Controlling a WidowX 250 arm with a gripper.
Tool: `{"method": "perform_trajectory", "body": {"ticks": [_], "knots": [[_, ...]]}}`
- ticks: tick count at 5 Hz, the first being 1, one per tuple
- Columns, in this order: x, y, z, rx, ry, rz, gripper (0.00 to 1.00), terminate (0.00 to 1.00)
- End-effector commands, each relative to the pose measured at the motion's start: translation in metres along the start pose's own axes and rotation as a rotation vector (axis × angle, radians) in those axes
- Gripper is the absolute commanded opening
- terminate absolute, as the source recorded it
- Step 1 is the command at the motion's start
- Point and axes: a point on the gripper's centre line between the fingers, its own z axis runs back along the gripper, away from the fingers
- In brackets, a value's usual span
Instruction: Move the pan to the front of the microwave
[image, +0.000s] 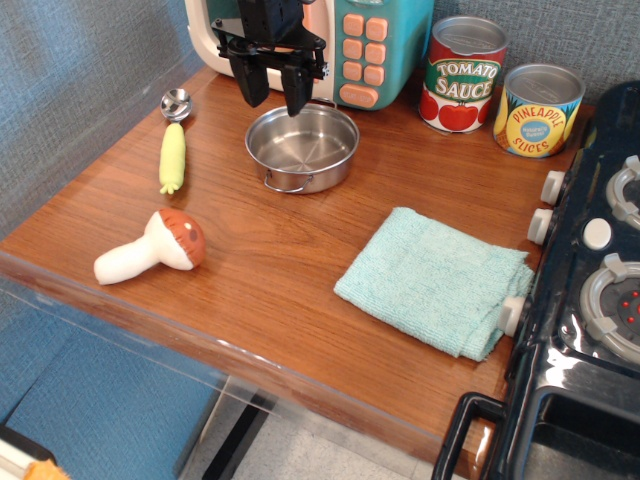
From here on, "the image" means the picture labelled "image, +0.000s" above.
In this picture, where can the stainless steel two-handled pan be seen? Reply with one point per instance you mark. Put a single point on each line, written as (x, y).
(306, 154)

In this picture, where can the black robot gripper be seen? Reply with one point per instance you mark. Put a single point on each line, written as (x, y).
(271, 35)

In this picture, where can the pineapple slices can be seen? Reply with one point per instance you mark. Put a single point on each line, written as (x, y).
(537, 110)

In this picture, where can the grey stove knob rear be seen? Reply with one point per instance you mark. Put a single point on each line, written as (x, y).
(552, 187)

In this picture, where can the orange fuzzy object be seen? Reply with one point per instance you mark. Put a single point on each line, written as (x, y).
(44, 470)

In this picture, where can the grey stove knob front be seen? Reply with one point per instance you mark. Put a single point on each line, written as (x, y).
(510, 314)

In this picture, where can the grey stove knob middle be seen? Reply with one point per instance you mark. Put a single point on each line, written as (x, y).
(539, 226)

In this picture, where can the plush mushroom toy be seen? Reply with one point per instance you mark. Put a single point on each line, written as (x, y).
(171, 237)

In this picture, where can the scoop with yellow-green handle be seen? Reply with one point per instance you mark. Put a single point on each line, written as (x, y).
(175, 106)

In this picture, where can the grey stove knob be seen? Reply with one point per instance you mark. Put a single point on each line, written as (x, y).
(510, 314)
(539, 226)
(552, 187)

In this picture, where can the tomato sauce can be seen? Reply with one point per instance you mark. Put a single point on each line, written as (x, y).
(465, 57)

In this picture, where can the teal toy microwave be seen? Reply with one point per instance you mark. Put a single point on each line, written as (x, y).
(372, 48)

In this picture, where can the black toy stove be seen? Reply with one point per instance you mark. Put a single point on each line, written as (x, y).
(572, 405)

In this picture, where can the light teal folded cloth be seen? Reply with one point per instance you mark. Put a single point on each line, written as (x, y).
(435, 283)

